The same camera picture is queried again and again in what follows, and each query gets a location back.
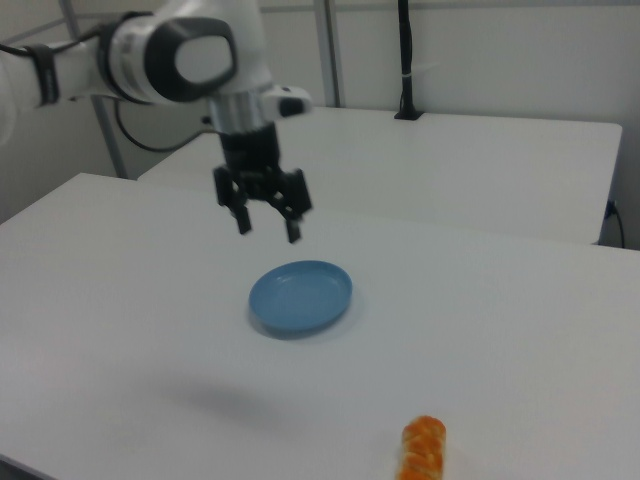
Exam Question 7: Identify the black camera stand pole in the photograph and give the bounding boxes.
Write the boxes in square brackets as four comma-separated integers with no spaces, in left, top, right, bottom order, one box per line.
[393,0,426,122]

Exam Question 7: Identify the black cable beside table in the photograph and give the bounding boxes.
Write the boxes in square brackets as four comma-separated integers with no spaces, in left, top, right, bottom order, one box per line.
[605,199,627,249]

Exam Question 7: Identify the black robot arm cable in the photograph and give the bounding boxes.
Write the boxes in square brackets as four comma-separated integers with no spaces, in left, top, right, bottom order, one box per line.
[115,98,212,153]

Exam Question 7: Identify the white back table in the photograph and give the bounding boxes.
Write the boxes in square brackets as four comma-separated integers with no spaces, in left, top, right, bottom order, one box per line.
[136,104,624,247]

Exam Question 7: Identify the slanted grey metal frame post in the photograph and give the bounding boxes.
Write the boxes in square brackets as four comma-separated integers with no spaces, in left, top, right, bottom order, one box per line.
[57,0,129,181]

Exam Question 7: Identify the blue oval plate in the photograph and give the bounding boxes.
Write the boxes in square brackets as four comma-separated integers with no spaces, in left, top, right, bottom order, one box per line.
[248,258,354,340]

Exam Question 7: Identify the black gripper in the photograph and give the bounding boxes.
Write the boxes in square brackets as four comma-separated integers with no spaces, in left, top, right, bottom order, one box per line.
[212,121,314,245]

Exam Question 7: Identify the orange glazed bread roll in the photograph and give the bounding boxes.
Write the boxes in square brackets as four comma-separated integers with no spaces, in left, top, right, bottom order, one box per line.
[395,414,448,480]

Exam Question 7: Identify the upright grey metal frame post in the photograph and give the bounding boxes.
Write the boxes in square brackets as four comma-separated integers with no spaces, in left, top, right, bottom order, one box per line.
[313,0,347,108]

